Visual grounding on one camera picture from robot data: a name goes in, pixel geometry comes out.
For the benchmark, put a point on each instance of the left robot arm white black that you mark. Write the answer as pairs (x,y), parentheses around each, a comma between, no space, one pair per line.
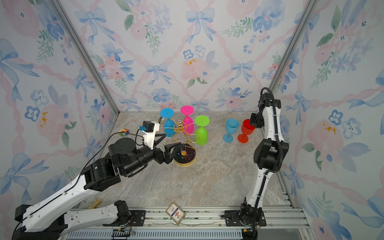
(54,217)

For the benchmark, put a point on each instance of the aluminium corner post right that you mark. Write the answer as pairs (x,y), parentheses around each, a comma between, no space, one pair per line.
(291,47)

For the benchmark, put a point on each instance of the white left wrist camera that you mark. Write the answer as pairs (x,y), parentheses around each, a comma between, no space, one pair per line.
(149,129)

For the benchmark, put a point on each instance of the gold wire glass rack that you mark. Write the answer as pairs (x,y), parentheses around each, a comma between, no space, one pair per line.
(188,152)

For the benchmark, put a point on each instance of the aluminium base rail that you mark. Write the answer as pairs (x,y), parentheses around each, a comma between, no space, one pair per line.
(202,223)

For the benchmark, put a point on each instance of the magenta wine glass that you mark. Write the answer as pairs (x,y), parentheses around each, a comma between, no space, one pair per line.
(189,123)

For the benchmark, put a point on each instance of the light blue wine glass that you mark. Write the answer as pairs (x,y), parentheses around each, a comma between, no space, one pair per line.
(231,127)

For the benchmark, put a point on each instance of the small yellow wooden block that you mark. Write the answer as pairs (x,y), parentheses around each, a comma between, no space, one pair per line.
(94,204)

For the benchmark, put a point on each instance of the cyan wine glass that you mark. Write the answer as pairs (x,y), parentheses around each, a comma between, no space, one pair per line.
(169,124)

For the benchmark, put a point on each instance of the rainbow flower plush toy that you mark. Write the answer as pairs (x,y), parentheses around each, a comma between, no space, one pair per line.
(124,132)

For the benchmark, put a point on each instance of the aluminium corner post left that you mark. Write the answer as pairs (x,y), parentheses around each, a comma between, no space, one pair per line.
(64,19)

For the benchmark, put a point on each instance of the aluminium corner post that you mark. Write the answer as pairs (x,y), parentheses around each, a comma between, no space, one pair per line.
(291,47)
(64,19)

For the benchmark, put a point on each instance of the red wine glass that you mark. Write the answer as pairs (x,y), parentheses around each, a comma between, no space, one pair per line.
(247,129)

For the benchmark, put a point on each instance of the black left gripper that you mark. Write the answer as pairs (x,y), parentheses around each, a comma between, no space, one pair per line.
(168,155)

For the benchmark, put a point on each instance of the small framed card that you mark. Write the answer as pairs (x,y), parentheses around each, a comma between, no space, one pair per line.
(175,213)

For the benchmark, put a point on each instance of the green wine glass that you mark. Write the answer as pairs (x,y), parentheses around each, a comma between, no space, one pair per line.
(201,133)

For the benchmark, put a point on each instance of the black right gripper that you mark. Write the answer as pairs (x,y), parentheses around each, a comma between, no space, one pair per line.
(253,121)

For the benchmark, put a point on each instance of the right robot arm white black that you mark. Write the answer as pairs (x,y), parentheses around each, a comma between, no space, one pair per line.
(268,157)

